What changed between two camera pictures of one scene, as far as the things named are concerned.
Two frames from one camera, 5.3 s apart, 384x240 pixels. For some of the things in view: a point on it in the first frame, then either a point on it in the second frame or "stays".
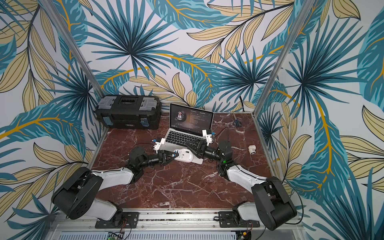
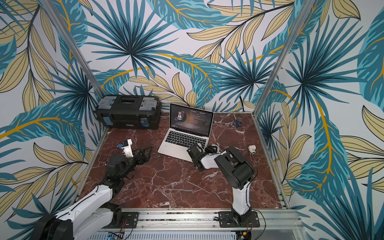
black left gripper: [168, 153] → [145, 157]
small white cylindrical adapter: [252, 148] stays
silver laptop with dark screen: [187, 123] stays
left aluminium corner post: [52, 10] stays
